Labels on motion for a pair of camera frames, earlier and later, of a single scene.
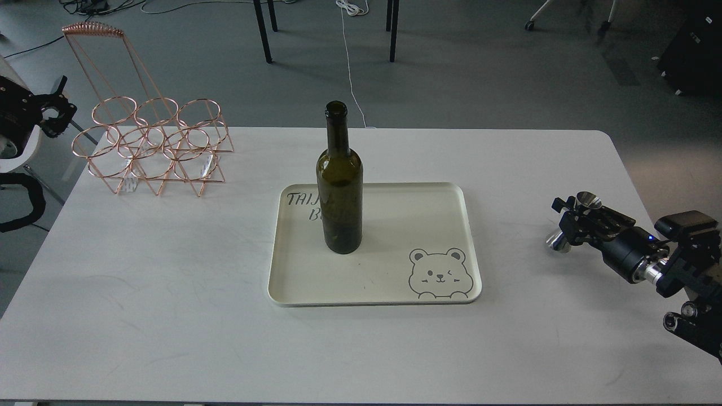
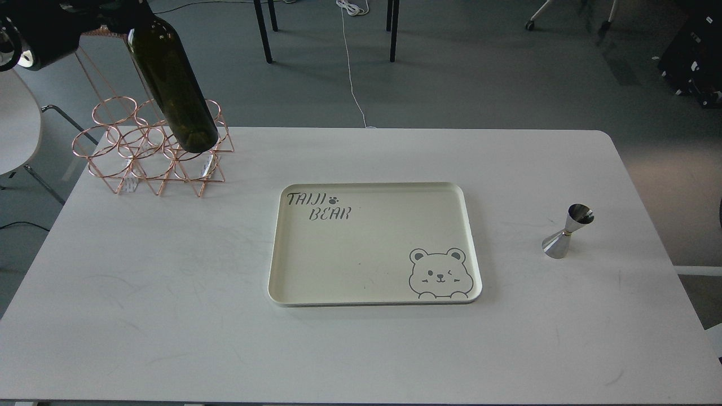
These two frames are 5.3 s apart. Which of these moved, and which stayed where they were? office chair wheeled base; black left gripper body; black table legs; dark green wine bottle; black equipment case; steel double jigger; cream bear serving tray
Moved: steel double jigger; black left gripper body; dark green wine bottle
Stayed: office chair wheeled base; cream bear serving tray; black table legs; black equipment case
